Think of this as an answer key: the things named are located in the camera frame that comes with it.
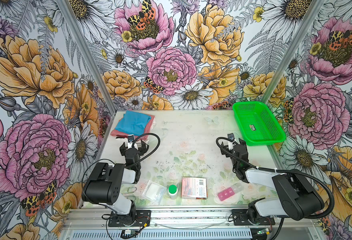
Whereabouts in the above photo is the blue t shirt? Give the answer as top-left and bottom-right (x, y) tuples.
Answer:
(115, 111), (152, 136)

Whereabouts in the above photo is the pink pill organizer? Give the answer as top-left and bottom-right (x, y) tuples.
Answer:
(218, 184), (244, 202)

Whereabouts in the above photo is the green plastic basket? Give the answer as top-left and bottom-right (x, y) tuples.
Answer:
(232, 101), (286, 146)

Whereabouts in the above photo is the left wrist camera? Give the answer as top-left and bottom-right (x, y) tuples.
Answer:
(127, 135), (135, 148)

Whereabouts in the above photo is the clear plastic bag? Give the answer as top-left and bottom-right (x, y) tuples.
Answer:
(142, 180), (167, 205)

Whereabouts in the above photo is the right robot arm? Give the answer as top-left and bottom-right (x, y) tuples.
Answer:
(216, 137), (334, 224)

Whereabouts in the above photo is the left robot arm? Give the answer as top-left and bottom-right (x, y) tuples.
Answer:
(81, 141), (149, 216)

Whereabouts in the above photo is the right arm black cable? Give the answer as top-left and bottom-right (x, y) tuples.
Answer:
(215, 136), (335, 220)

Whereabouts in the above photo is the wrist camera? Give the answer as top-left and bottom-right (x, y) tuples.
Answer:
(127, 135), (135, 148)
(227, 133), (235, 151)

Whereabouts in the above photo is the white vented cable duct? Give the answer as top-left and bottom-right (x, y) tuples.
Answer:
(62, 229), (252, 240)

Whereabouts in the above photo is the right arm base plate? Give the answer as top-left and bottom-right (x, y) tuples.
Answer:
(230, 209), (276, 226)

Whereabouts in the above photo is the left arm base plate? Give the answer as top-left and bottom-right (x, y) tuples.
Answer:
(107, 210), (152, 227)

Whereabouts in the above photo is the pink printed card box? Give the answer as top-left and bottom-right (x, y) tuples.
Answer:
(181, 177), (208, 199)

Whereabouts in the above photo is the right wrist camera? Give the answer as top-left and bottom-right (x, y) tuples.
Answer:
(227, 133), (235, 151)

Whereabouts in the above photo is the metal paper clip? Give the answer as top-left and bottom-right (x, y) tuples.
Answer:
(123, 186), (137, 195)

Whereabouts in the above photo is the aluminium front rail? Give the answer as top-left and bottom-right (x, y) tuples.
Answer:
(62, 206), (319, 230)

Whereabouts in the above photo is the green capped small bottle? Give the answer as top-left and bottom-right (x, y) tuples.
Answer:
(168, 185), (178, 199)

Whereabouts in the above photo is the folded red t shirt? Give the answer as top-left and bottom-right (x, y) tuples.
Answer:
(110, 115), (155, 137)

